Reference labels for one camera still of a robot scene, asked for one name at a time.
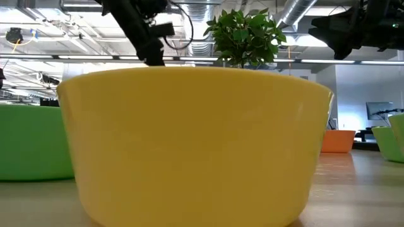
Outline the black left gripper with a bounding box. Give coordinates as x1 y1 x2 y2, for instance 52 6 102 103
100 0 170 67

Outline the green plastic bowl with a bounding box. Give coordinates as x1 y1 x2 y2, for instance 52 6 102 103
0 103 75 182
388 113 404 148
371 125 404 164

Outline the yellow plastic bowl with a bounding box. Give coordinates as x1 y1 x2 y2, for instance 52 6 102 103
56 66 335 227

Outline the black ceiling device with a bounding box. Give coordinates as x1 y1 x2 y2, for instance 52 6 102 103
5 27 25 45

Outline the orange plastic bowl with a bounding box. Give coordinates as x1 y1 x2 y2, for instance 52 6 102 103
321 129 357 154

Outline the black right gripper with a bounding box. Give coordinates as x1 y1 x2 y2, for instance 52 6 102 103
308 0 404 61

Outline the green leafy potted plant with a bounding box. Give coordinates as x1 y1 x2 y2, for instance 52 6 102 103
203 8 287 69

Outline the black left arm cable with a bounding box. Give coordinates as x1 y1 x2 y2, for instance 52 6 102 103
162 0 194 51

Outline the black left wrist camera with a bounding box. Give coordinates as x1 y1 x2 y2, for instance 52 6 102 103
150 21 176 38

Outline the grey computer monitor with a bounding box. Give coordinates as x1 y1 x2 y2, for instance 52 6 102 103
365 101 395 121

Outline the ceiling strip light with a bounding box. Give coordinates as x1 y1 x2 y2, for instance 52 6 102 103
58 55 114 61
299 59 356 64
359 60 404 66
0 54 54 60

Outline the silver spiral ceiling duct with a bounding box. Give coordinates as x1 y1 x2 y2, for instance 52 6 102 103
276 0 319 32
184 3 216 58

